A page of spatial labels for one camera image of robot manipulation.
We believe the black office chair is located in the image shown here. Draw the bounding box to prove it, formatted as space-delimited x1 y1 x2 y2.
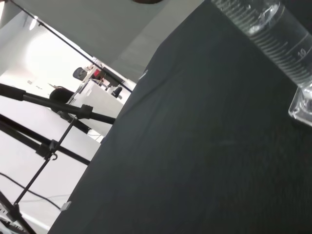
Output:
73 67 88 81

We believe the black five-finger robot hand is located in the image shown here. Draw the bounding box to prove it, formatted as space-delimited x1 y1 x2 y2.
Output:
131 0 167 5

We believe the white desk unit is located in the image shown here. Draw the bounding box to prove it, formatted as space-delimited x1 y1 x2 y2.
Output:
67 79 125 142

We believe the thin black pole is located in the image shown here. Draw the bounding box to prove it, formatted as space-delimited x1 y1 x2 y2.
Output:
9 0 134 93

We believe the black bench cloth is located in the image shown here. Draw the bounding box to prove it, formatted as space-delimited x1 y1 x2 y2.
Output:
47 0 312 234

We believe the pale board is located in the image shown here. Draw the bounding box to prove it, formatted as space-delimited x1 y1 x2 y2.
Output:
0 0 207 82

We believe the thin black floor cable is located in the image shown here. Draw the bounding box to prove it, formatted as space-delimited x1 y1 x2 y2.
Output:
0 172 62 211

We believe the person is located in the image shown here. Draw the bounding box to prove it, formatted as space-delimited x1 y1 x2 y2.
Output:
48 88 74 105

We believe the black tripod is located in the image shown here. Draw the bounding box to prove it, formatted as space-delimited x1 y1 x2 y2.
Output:
0 82 118 234

